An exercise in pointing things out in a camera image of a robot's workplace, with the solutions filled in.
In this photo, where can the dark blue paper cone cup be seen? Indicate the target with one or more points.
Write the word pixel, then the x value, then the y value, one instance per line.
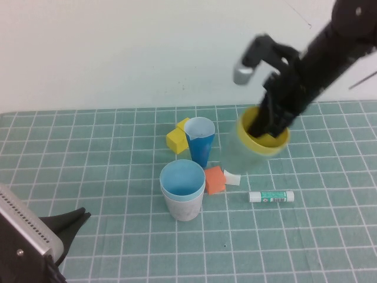
pixel 198 148

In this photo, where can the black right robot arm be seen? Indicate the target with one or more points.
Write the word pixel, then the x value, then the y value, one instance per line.
pixel 338 50

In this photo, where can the pale green plastic cup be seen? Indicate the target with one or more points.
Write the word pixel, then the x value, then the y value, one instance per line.
pixel 238 153

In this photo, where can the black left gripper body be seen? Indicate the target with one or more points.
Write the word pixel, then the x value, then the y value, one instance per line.
pixel 17 265

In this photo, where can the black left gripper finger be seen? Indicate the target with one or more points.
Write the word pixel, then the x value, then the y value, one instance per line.
pixel 62 221
pixel 75 231

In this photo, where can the green checkered tablecloth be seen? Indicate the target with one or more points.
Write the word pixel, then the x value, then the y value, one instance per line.
pixel 147 250

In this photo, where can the yellow plastic cup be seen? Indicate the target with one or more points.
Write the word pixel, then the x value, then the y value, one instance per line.
pixel 265 146

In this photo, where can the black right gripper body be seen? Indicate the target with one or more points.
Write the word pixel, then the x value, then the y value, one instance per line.
pixel 285 91

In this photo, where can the green white glue stick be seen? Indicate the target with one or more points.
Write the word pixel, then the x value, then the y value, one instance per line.
pixel 271 196

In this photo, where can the light blue plastic cup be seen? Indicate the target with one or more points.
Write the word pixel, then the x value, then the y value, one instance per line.
pixel 182 177

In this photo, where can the large yellow block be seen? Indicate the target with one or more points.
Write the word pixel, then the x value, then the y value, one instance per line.
pixel 175 141

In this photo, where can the small yellow block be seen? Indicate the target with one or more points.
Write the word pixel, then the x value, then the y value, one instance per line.
pixel 182 123

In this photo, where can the white marbled plastic cup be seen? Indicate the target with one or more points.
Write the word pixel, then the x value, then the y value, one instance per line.
pixel 184 210

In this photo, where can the white block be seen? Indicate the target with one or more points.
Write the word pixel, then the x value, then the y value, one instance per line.
pixel 232 178

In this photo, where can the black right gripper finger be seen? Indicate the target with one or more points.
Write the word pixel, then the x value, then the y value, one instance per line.
pixel 259 122
pixel 279 126

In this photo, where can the orange block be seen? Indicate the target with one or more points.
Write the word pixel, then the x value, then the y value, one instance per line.
pixel 215 179

